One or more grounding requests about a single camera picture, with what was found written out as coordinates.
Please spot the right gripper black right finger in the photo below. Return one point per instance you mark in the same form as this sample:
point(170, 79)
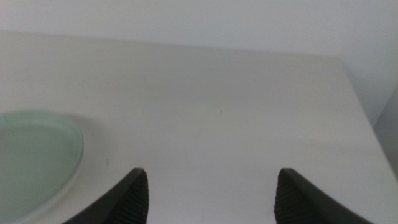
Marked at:
point(304, 208)

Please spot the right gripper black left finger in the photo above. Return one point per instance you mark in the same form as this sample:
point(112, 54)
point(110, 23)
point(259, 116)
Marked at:
point(124, 208)

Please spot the pale green shallow bowl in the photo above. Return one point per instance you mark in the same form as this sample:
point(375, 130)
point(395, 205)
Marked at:
point(34, 161)

